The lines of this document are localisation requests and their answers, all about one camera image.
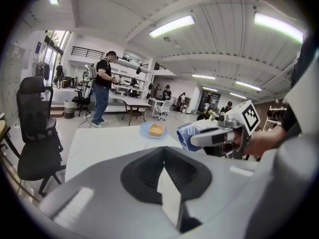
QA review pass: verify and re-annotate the white locker cabinet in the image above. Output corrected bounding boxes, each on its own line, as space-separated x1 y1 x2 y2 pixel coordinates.
0 43 27 124

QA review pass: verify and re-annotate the blue grey tape roll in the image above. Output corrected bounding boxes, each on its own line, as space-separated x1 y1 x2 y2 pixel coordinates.
176 122 220 151

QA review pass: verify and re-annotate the black standing fan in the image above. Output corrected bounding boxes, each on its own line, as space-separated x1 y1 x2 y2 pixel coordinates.
31 58 50 79

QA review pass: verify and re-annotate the black mesh office chair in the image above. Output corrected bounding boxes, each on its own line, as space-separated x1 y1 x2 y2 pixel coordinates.
16 76 67 198

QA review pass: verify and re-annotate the person's right hand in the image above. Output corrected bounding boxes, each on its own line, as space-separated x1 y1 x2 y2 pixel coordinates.
223 129 244 152

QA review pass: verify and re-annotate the light blue plate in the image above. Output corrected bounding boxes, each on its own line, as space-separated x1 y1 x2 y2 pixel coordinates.
140 121 168 139

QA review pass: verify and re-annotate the white office chair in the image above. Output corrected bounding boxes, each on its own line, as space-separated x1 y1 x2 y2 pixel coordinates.
152 99 174 121

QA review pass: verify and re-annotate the woven basket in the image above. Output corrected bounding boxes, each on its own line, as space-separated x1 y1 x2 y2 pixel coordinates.
63 99 78 120

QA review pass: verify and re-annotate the black mezzanine railing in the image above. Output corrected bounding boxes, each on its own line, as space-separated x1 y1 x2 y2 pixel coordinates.
71 46 105 60

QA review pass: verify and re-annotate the black framed window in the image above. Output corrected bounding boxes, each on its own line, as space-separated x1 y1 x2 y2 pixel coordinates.
42 30 71 84

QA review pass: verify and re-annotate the brown framed table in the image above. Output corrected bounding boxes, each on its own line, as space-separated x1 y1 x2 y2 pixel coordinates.
121 97 153 127

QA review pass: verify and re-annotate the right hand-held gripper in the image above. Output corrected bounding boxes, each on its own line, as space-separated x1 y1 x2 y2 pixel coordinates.
190 100 261 158

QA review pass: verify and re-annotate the person's right forearm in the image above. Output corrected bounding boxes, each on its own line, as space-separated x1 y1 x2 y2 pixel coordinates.
243 125 287 157

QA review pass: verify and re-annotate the white marble table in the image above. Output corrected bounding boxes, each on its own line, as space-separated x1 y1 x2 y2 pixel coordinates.
64 124 186 183

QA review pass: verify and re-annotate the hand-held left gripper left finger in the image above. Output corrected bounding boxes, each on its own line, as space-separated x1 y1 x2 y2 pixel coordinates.
38 146 181 239

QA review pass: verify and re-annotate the yellow square bowl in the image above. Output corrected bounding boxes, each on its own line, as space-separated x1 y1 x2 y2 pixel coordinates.
148 123 165 136

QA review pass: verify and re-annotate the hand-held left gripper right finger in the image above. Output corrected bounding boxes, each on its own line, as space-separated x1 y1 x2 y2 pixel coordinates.
163 134 319 239

